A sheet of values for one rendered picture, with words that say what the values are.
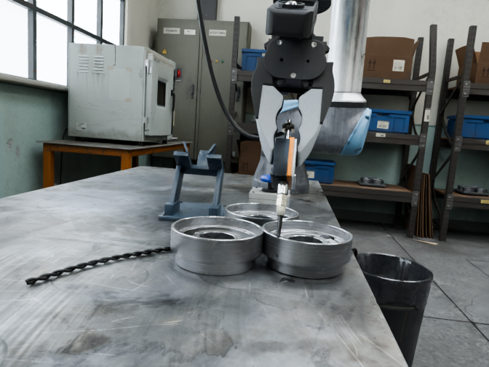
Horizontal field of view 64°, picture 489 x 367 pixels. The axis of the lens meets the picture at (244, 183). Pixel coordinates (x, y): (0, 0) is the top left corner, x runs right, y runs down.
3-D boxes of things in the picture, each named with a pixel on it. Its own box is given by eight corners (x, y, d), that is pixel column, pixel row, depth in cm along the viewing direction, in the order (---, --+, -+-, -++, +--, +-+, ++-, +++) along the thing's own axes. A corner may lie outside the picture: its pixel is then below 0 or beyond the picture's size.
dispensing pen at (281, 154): (262, 250, 40) (276, 111, 46) (264, 258, 44) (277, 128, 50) (283, 252, 40) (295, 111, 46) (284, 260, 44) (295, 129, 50)
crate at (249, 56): (290, 79, 422) (292, 58, 419) (292, 74, 384) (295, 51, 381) (243, 76, 425) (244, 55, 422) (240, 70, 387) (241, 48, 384)
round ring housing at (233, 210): (268, 226, 63) (271, 201, 63) (311, 245, 54) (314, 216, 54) (210, 231, 58) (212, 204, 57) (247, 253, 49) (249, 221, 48)
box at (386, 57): (415, 80, 366) (421, 37, 361) (354, 78, 377) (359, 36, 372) (407, 85, 401) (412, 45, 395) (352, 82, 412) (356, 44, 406)
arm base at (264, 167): (254, 183, 112) (257, 148, 111) (307, 187, 111) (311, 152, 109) (248, 190, 98) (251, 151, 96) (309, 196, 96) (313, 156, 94)
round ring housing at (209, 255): (172, 279, 39) (174, 239, 38) (167, 247, 49) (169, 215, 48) (272, 277, 42) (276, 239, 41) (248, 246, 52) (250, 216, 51)
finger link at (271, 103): (275, 166, 52) (290, 97, 51) (272, 164, 46) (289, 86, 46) (252, 162, 52) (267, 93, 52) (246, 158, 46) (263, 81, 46)
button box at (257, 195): (287, 222, 67) (290, 194, 66) (247, 218, 68) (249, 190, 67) (288, 212, 75) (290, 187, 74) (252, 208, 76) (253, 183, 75)
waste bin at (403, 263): (431, 392, 151) (447, 286, 144) (342, 379, 154) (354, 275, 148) (405, 344, 184) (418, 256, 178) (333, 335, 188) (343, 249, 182)
